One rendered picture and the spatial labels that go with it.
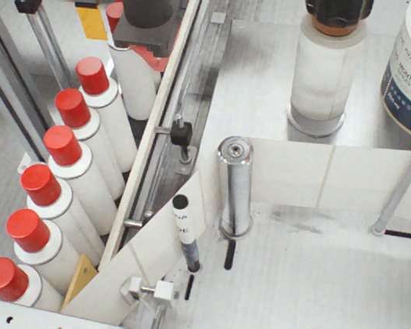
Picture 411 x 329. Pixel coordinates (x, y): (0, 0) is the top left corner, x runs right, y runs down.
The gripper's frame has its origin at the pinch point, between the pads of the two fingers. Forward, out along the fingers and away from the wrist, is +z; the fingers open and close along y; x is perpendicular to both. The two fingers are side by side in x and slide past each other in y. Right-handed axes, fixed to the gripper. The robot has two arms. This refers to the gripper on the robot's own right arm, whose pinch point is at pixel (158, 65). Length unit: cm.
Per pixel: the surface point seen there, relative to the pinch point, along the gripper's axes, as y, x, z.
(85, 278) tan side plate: -28.8, 2.1, 5.7
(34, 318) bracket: -37.7, -2.0, -12.9
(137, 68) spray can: 0.6, 3.5, 1.7
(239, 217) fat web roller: -17.0, -14.0, 7.2
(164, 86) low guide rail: 5.0, 1.7, 10.1
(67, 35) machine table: 22.5, 27.5, 18.9
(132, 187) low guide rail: -13.7, 1.5, 10.1
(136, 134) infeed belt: -2.4, 4.7, 13.6
